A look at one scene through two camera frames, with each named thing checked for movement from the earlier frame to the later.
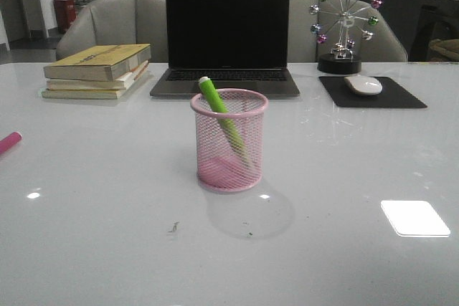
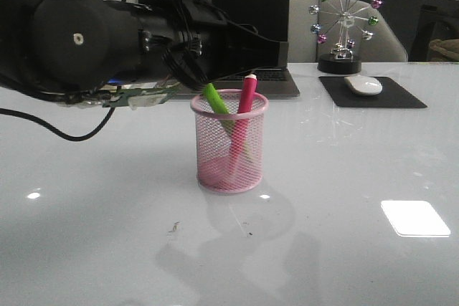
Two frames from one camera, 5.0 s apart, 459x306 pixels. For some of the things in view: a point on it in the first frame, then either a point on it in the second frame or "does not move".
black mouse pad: [391, 95] does not move
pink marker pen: [10, 140] to [248, 92]
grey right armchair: [342, 24] does not move
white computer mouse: [363, 85] does not move
